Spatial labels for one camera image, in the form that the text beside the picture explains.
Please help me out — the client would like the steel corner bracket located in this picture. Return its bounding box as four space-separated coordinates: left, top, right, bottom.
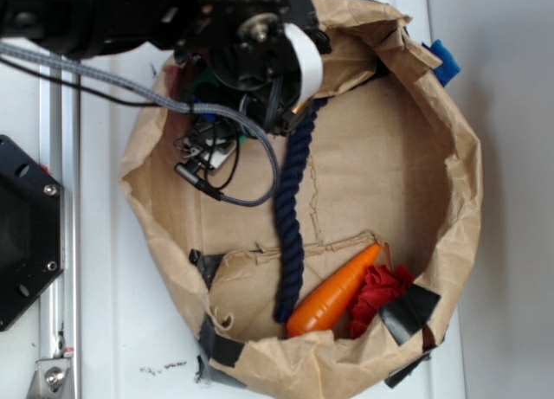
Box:
26 358 74 399

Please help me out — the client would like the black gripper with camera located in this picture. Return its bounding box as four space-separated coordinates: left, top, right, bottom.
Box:
175 0 332 187

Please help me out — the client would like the red crumpled cloth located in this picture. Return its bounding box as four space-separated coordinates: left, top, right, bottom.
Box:
347 265 414 339

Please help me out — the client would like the green block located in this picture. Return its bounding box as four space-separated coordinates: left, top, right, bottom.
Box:
190 68 251 145

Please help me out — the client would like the aluminium extrusion rail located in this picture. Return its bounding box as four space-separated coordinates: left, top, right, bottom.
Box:
28 80 81 398

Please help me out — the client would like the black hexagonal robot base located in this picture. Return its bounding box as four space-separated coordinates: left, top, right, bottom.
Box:
1 135 63 331

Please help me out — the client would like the dark navy rope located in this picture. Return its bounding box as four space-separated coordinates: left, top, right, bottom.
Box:
272 98 326 324

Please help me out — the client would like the brown paper bag basket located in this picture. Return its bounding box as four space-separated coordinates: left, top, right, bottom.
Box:
120 0 482 398

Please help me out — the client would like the blue tape piece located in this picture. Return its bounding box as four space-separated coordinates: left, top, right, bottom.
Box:
423 40 461 87

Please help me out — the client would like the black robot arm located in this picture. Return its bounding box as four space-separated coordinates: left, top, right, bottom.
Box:
1 0 331 192

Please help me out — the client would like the grey braided cable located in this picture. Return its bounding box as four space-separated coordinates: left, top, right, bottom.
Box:
0 42 280 208

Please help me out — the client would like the orange plastic carrot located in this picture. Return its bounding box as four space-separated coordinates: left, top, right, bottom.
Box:
286 243 382 338

